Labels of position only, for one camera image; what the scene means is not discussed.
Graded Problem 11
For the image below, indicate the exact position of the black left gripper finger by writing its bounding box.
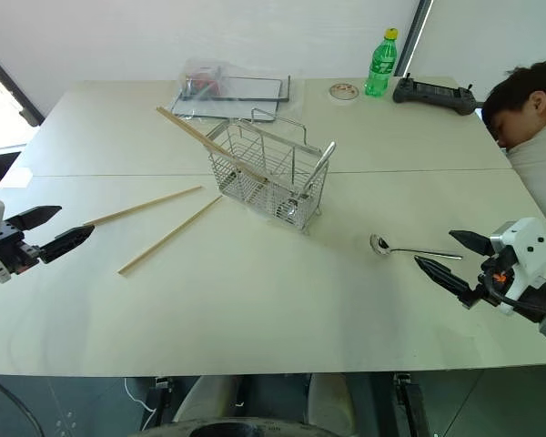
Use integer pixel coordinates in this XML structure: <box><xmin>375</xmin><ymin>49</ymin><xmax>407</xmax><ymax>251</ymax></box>
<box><xmin>5</xmin><ymin>205</ymin><xmax>63</xmax><ymax>231</ymax></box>
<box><xmin>39</xmin><ymin>224</ymin><xmax>96</xmax><ymax>265</ymax></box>

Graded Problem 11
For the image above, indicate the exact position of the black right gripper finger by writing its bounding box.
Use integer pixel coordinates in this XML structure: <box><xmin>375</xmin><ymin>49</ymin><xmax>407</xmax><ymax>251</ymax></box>
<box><xmin>413</xmin><ymin>255</ymin><xmax>473</xmax><ymax>302</ymax></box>
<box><xmin>449</xmin><ymin>229</ymin><xmax>494</xmax><ymax>258</ymax></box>

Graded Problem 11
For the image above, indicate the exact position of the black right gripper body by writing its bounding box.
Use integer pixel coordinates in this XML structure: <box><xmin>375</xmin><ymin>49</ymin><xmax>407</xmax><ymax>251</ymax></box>
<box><xmin>458</xmin><ymin>247</ymin><xmax>521</xmax><ymax>311</ymax></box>

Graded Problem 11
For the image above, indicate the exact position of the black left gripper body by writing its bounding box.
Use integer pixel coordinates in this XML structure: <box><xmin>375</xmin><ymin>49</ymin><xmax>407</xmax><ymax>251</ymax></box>
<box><xmin>0</xmin><ymin>222</ymin><xmax>43</xmax><ymax>275</ymax></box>

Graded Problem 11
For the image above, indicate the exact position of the steel spoon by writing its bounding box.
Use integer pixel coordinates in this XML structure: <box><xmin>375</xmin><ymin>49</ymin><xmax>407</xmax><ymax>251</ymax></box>
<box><xmin>276</xmin><ymin>140</ymin><xmax>338</xmax><ymax>225</ymax></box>
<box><xmin>369</xmin><ymin>233</ymin><xmax>464</xmax><ymax>261</ymax></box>

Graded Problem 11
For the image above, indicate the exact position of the wooden chopstick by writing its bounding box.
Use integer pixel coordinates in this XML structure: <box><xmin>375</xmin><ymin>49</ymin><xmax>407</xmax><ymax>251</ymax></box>
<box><xmin>83</xmin><ymin>185</ymin><xmax>204</xmax><ymax>228</ymax></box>
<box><xmin>158</xmin><ymin>106</ymin><xmax>270</xmax><ymax>182</ymax></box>
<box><xmin>117</xmin><ymin>195</ymin><xmax>224</xmax><ymax>277</ymax></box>
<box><xmin>157</xmin><ymin>107</ymin><xmax>268</xmax><ymax>184</ymax></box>

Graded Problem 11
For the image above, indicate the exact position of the black metal stand leg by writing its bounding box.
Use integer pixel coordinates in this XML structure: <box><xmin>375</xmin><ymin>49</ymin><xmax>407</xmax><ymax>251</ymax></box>
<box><xmin>392</xmin><ymin>372</ymin><xmax>432</xmax><ymax>437</ymax></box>
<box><xmin>151</xmin><ymin>375</ymin><xmax>177</xmax><ymax>430</ymax></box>

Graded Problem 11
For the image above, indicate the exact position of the person in white shirt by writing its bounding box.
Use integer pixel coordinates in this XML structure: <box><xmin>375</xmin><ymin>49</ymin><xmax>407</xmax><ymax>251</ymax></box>
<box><xmin>480</xmin><ymin>58</ymin><xmax>546</xmax><ymax>238</ymax></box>

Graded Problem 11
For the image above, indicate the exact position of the black remote controller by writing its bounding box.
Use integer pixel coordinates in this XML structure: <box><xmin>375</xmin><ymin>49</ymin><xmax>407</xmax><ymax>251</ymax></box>
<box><xmin>392</xmin><ymin>75</ymin><xmax>479</xmax><ymax>117</ymax></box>

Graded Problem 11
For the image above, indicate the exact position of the green plastic bottle yellow cap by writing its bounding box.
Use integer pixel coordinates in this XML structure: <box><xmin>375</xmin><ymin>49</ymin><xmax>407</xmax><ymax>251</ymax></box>
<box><xmin>363</xmin><ymin>27</ymin><xmax>399</xmax><ymax>98</ymax></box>

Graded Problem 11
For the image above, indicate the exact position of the small round white dish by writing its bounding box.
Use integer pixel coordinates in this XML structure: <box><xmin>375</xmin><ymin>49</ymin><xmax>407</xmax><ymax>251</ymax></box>
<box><xmin>328</xmin><ymin>82</ymin><xmax>361</xmax><ymax>105</ymax></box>

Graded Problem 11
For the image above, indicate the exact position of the grey flat sheet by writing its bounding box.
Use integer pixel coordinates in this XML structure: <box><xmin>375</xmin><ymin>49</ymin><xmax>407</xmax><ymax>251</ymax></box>
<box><xmin>169</xmin><ymin>93</ymin><xmax>281</xmax><ymax>124</ymax></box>

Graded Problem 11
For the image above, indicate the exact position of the clear plastic bag with contents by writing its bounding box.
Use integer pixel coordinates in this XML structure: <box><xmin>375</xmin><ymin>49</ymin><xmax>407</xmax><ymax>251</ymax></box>
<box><xmin>176</xmin><ymin>56</ymin><xmax>251</xmax><ymax>120</ymax></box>

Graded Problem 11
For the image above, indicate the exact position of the black framed flat board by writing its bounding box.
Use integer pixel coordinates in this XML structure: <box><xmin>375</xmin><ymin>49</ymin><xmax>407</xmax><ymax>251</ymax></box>
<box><xmin>181</xmin><ymin>75</ymin><xmax>293</xmax><ymax>105</ymax></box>

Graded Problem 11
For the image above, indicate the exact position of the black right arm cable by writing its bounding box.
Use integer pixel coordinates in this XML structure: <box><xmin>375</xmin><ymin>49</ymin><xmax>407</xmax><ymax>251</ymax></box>
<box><xmin>484</xmin><ymin>272</ymin><xmax>546</xmax><ymax>320</ymax></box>

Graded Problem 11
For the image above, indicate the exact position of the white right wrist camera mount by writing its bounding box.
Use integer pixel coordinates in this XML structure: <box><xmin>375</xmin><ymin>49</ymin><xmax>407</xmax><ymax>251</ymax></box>
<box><xmin>488</xmin><ymin>217</ymin><xmax>546</xmax><ymax>316</ymax></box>

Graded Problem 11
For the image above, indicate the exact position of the black window frame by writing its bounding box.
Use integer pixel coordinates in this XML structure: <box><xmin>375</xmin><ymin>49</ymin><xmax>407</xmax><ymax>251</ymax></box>
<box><xmin>0</xmin><ymin>43</ymin><xmax>46</xmax><ymax>129</ymax></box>

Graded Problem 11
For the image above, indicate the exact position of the thick black cable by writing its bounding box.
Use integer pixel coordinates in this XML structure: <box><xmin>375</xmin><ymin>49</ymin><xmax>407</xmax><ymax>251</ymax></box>
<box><xmin>0</xmin><ymin>370</ymin><xmax>46</xmax><ymax>437</ymax></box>

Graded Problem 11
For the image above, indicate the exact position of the thin white cable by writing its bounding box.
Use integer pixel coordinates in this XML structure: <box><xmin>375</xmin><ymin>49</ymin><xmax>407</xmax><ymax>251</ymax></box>
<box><xmin>123</xmin><ymin>377</ymin><xmax>158</xmax><ymax>432</ymax></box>

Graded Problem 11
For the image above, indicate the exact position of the steel wire cutlery basket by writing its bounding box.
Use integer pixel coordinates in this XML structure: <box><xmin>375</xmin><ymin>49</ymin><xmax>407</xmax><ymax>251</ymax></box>
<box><xmin>207</xmin><ymin>107</ymin><xmax>325</xmax><ymax>234</ymax></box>

